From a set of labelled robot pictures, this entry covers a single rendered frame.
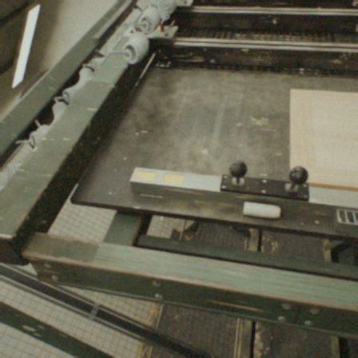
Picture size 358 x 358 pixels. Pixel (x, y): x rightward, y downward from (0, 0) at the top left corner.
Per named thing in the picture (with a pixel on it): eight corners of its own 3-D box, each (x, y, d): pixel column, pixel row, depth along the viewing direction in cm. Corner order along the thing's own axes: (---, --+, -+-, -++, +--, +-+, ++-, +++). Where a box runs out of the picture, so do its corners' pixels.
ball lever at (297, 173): (298, 199, 81) (309, 183, 68) (280, 196, 82) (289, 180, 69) (300, 183, 82) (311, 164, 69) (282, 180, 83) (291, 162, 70)
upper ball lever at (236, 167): (244, 192, 83) (246, 176, 70) (228, 190, 84) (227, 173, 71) (247, 177, 84) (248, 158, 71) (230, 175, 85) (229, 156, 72)
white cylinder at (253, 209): (242, 216, 82) (278, 221, 80) (244, 208, 80) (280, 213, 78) (244, 207, 84) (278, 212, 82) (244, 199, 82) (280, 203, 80)
